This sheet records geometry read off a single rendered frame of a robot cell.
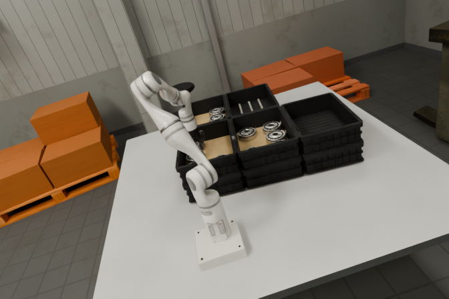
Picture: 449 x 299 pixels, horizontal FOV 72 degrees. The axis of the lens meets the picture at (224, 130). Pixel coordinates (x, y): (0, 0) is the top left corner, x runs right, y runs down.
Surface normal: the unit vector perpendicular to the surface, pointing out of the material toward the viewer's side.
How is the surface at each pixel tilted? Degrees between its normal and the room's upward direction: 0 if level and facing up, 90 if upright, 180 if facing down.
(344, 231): 0
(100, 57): 90
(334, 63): 90
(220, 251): 4
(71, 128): 90
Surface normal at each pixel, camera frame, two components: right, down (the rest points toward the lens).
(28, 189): 0.41, 0.34
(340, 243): -0.24, -0.85
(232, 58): 0.18, 0.43
